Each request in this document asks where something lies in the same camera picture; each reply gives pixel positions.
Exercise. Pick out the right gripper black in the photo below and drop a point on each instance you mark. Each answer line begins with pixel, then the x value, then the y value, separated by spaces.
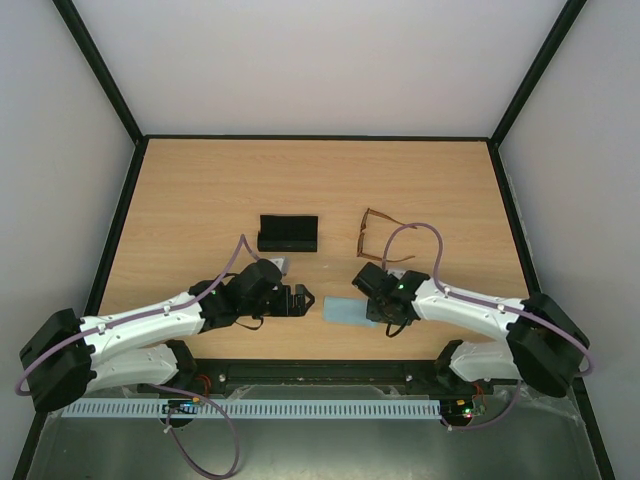
pixel 379 310

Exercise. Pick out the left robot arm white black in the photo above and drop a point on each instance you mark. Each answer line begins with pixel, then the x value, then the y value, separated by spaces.
pixel 70 356

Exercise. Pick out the black sunglasses case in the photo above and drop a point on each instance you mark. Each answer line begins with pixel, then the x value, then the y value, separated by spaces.
pixel 288 233

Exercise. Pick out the black aluminium frame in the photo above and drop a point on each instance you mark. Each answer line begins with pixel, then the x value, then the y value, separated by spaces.
pixel 561 27

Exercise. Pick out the right controller board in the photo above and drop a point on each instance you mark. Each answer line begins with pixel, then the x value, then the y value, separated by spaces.
pixel 462 409

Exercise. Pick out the controller board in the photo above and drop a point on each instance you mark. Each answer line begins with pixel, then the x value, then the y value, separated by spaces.
pixel 462 409
pixel 189 406

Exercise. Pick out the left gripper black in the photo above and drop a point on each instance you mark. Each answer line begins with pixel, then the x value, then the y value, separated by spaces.
pixel 286 310

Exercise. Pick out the light blue cleaning cloth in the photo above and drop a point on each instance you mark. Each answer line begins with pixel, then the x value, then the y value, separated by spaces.
pixel 346 311

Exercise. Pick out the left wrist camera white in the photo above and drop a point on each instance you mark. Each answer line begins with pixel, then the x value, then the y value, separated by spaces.
pixel 282 263

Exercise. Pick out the white slotted cable duct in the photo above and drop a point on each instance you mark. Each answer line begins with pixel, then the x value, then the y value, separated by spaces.
pixel 262 409

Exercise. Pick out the left controller board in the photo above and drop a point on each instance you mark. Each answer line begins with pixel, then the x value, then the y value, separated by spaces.
pixel 189 406

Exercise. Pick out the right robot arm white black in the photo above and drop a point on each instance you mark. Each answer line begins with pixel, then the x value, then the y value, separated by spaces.
pixel 532 340

